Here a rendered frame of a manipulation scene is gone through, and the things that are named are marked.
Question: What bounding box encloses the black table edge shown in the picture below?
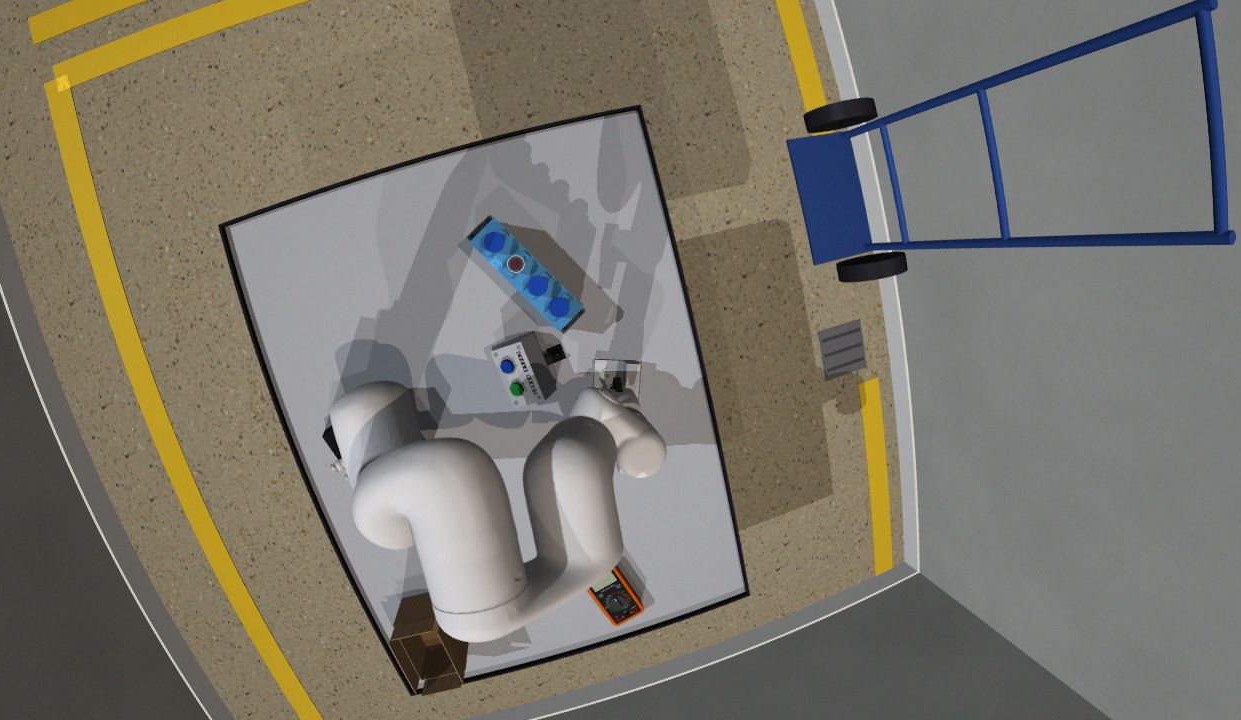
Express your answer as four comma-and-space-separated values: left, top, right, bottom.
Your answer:
218, 106, 750, 696

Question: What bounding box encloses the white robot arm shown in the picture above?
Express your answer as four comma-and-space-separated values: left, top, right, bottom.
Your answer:
330, 381, 666, 642

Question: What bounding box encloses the orange digital multimeter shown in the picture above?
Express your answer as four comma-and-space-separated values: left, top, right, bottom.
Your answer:
587, 565, 644, 626

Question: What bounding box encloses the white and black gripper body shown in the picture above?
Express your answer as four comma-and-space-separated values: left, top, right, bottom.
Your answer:
606, 389, 642, 412

